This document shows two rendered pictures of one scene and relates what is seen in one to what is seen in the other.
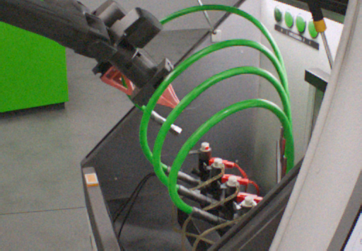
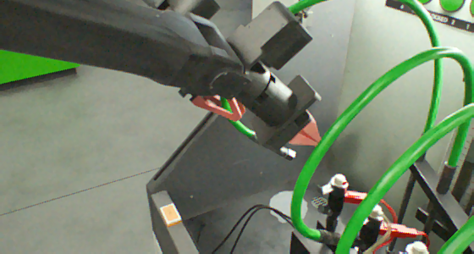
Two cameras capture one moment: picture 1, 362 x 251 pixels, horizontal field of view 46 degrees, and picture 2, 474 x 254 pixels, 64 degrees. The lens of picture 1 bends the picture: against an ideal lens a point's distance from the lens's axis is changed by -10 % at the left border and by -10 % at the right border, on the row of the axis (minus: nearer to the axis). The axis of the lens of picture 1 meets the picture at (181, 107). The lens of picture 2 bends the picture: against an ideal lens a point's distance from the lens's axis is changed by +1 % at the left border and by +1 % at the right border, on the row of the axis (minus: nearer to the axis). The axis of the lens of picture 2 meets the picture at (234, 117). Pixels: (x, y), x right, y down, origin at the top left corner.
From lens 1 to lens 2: 0.53 m
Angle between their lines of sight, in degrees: 14
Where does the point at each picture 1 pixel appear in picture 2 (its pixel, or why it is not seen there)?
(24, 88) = (24, 57)
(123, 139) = (201, 152)
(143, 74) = (282, 108)
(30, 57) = not seen: hidden behind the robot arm
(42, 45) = not seen: hidden behind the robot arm
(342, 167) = not seen: outside the picture
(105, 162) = (179, 182)
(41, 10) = (117, 22)
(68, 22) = (175, 43)
